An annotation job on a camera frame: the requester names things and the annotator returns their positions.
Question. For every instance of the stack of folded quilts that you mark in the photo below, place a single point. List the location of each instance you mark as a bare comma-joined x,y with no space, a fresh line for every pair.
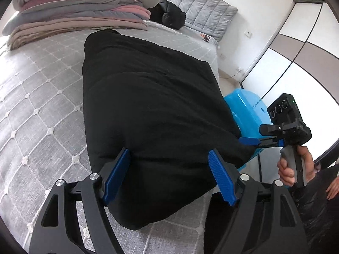
79,13

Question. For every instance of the black padded coat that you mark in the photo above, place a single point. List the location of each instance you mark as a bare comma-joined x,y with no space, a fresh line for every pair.
159,111

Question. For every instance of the white wall socket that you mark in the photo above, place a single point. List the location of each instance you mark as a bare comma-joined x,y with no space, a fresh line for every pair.
248,33

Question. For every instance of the blue plastic stool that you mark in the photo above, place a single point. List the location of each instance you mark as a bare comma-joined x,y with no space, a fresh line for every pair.
246,111

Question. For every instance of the bed with grey quilted cover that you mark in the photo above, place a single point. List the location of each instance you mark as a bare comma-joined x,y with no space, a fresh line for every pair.
39,105

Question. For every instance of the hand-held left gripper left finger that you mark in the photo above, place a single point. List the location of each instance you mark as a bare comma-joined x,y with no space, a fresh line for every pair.
116,177

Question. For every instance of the person's black glossy jacket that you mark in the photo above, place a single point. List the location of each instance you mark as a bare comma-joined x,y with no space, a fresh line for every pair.
317,211

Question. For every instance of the grey quilted headboard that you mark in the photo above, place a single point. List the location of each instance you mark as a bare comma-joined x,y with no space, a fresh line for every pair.
201,8

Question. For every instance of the black puffer jacket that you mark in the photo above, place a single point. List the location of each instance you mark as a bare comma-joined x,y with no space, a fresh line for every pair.
169,13

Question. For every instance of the person's right hand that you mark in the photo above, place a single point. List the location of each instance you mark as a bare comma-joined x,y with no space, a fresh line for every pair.
287,176

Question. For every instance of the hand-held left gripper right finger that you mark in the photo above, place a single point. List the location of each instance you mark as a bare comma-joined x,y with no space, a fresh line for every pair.
221,177

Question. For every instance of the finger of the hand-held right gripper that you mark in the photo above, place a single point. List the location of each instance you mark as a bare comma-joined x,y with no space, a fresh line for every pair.
249,141

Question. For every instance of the white and grey wardrobe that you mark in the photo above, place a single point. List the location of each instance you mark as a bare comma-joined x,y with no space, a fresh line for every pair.
278,66

